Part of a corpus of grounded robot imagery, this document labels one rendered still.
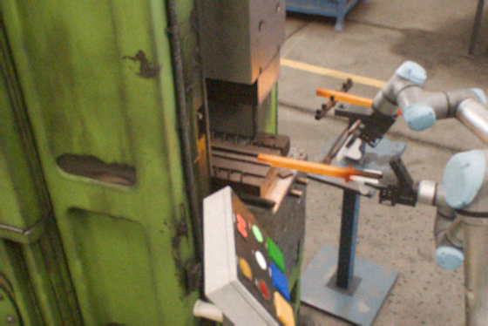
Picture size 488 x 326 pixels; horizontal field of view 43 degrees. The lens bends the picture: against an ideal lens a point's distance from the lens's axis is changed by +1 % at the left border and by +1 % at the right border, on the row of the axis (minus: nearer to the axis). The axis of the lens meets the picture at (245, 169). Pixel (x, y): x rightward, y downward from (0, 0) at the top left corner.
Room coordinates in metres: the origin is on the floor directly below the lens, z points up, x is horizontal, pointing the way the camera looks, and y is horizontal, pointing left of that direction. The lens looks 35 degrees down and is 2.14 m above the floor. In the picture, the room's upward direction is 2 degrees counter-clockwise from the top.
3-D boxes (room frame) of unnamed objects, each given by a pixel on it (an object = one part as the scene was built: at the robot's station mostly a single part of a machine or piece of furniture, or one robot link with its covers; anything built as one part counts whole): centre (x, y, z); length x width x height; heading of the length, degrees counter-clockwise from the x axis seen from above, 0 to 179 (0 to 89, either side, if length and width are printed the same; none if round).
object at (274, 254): (1.20, -0.07, 1.01); 0.07 x 0.05 x 0.07; 3
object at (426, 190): (1.48, -0.55, 0.99); 0.08 x 0.05 x 0.08; 158
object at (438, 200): (1.45, -0.63, 0.98); 0.11 x 0.08 x 0.09; 68
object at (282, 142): (1.84, -0.10, 0.95); 0.12 x 0.08 x 0.06; 68
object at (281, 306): (1.00, -0.08, 1.01); 0.07 x 0.05 x 0.07; 3
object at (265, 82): (1.73, 0.11, 1.32); 0.42 x 0.20 x 0.10; 68
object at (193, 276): (1.35, 0.17, 0.80); 0.06 x 0.03 x 0.14; 158
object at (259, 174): (1.73, 0.11, 0.96); 0.42 x 0.20 x 0.09; 68
